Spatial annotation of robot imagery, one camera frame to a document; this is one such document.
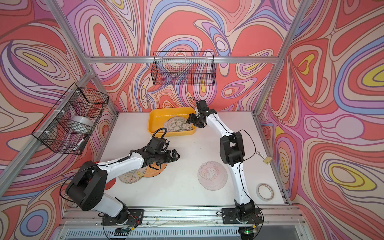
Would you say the green line-art coaster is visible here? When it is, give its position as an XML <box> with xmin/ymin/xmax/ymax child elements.
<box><xmin>163</xmin><ymin>116</ymin><xmax>193</xmax><ymax>132</ymax></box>

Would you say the yellow plastic storage box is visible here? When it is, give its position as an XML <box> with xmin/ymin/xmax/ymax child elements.
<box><xmin>148</xmin><ymin>107</ymin><xmax>196</xmax><ymax>137</ymax></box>

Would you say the white tape roll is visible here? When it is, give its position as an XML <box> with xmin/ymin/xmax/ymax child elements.
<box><xmin>256</xmin><ymin>183</ymin><xmax>275</xmax><ymax>201</ymax></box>

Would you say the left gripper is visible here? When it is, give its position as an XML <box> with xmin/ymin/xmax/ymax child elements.
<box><xmin>153</xmin><ymin>148</ymin><xmax>181</xmax><ymax>166</ymax></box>

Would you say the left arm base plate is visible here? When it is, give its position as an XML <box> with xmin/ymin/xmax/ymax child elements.
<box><xmin>102</xmin><ymin>209</ymin><xmax>145</xmax><ymax>227</ymax></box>

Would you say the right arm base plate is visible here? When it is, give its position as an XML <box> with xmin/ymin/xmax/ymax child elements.
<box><xmin>221</xmin><ymin>208</ymin><xmax>264</xmax><ymax>225</ymax></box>

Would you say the marker pen in basket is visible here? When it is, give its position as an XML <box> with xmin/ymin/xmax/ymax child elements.
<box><xmin>73</xmin><ymin>139</ymin><xmax>87</xmax><ymax>153</ymax></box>

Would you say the cream blue doodle coaster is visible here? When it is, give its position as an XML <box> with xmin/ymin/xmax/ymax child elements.
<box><xmin>119</xmin><ymin>168</ymin><xmax>147</xmax><ymax>184</ymax></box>

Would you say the red plastic cup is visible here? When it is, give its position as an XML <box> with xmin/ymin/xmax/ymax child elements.
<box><xmin>105</xmin><ymin>178</ymin><xmax>117</xmax><ymax>191</ymax></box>

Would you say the back wall wire basket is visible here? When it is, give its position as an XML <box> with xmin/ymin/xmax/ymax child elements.
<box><xmin>151</xmin><ymin>51</ymin><xmax>217</xmax><ymax>87</ymax></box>

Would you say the left wall wire basket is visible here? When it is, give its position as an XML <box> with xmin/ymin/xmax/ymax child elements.
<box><xmin>32</xmin><ymin>84</ymin><xmax>109</xmax><ymax>155</ymax></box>

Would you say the wall wire basket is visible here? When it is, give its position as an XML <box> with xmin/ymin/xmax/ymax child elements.
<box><xmin>151</xmin><ymin>51</ymin><xmax>217</xmax><ymax>87</ymax></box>
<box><xmin>32</xmin><ymin>84</ymin><xmax>109</xmax><ymax>155</ymax></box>

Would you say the yellow binder clip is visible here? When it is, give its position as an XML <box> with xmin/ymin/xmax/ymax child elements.
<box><xmin>256</xmin><ymin>151</ymin><xmax>273</xmax><ymax>165</ymax></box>

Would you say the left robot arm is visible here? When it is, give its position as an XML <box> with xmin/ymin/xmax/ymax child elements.
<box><xmin>66</xmin><ymin>128</ymin><xmax>180</xmax><ymax>220</ymax></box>

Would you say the silver tape roll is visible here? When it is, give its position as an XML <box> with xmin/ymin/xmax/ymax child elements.
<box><xmin>69</xmin><ymin>116</ymin><xmax>94</xmax><ymax>135</ymax></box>

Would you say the pale pink cloud coaster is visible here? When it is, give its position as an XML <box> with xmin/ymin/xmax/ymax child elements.
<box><xmin>198</xmin><ymin>161</ymin><xmax>228</xmax><ymax>191</ymax></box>

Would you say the orange round coaster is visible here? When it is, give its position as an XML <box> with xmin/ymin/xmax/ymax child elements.
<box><xmin>143</xmin><ymin>163</ymin><xmax>167</xmax><ymax>178</ymax></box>

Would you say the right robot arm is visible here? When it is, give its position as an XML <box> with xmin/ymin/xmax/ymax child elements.
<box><xmin>187</xmin><ymin>98</ymin><xmax>256</xmax><ymax>218</ymax></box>

